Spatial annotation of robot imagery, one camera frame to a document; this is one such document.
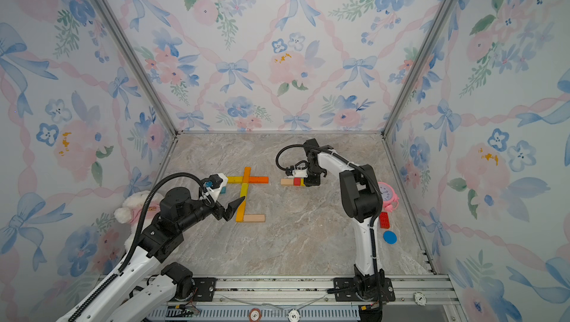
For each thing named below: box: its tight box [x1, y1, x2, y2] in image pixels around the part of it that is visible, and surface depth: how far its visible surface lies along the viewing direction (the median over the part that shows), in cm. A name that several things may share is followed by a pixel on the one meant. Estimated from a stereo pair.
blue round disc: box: [382, 230, 398, 245], surface depth 87 cm
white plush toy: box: [113, 190, 165, 252], surface depth 81 cm
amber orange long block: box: [243, 166, 252, 184], surface depth 106 cm
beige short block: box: [280, 178, 294, 187], surface depth 102 cm
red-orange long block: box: [248, 176, 270, 184], surface depth 103 cm
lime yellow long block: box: [239, 182, 249, 199], surface depth 99 cm
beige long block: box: [243, 214, 266, 223], surface depth 92 cm
